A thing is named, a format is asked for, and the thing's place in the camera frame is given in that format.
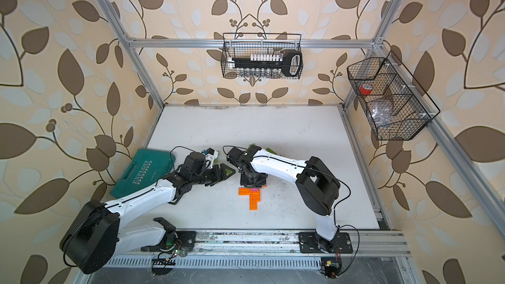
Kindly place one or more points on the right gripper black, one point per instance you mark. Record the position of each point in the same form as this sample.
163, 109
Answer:
243, 182

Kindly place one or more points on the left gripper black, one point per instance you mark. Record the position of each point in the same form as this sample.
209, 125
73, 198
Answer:
222, 173

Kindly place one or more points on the orange brick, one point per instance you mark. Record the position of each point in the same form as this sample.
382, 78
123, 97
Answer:
253, 204
255, 195
244, 191

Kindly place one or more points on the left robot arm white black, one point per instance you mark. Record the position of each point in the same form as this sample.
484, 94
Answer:
101, 230

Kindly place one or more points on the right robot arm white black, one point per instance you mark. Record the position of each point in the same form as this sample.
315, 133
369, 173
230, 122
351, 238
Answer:
318, 187

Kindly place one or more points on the green brick upside down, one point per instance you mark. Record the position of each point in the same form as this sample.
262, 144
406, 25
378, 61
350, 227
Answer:
271, 151

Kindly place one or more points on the green plastic tool case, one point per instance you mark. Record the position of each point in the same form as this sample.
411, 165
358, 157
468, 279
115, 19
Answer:
146, 168

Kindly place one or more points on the socket set in basket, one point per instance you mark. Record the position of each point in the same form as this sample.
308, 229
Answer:
283, 65

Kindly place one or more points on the clear plastic bag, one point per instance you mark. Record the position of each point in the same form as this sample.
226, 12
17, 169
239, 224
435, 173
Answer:
382, 112

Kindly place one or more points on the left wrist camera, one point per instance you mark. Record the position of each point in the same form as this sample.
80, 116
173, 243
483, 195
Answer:
211, 157

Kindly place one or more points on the aluminium front rail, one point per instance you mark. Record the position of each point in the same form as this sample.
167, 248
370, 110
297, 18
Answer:
365, 243

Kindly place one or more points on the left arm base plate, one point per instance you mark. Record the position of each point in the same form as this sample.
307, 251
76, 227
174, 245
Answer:
177, 240

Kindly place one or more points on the back wire basket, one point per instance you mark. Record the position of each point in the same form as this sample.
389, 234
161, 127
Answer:
248, 43

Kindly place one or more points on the wire basket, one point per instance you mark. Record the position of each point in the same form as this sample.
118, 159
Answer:
248, 43
413, 108

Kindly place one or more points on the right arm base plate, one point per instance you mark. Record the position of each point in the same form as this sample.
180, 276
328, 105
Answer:
325, 243

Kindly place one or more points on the right wire basket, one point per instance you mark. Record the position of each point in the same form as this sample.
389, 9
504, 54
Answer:
413, 108

